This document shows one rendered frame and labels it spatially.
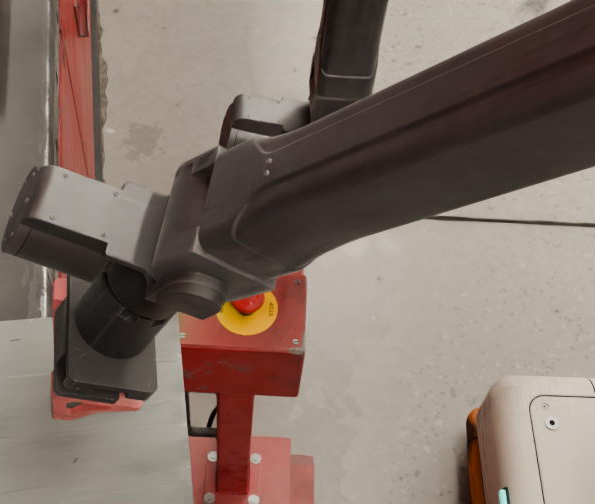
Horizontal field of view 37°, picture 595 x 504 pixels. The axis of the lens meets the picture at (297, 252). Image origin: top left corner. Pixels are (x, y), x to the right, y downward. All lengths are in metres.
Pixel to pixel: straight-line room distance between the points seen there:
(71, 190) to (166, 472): 0.27
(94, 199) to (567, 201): 1.84
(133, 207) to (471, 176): 0.24
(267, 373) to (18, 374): 0.38
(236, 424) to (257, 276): 0.89
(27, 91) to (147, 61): 1.32
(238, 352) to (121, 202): 0.50
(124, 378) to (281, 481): 1.05
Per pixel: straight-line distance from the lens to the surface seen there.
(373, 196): 0.41
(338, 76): 0.86
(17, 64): 1.19
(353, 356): 1.92
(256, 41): 2.51
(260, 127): 0.92
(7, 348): 0.79
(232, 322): 1.04
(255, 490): 1.65
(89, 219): 0.54
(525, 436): 1.60
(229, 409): 1.34
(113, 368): 0.64
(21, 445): 0.75
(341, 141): 0.41
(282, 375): 1.07
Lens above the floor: 1.67
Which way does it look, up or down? 55 degrees down
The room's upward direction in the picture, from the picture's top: 7 degrees clockwise
